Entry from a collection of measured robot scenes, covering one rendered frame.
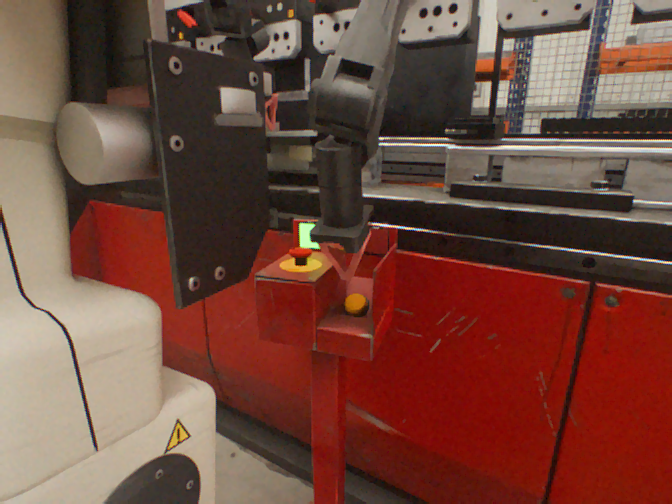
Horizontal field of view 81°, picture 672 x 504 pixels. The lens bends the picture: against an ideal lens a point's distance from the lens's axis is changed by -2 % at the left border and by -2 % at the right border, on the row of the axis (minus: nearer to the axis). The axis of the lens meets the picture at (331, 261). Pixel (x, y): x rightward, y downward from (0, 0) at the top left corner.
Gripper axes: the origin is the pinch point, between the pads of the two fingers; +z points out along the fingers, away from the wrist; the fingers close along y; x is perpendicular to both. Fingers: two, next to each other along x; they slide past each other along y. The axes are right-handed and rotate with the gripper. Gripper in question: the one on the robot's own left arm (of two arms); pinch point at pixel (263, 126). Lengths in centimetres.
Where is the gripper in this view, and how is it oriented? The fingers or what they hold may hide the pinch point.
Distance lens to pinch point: 103.1
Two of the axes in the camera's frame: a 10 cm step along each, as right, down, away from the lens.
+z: 2.3, 7.3, 6.5
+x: -4.7, 6.7, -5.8
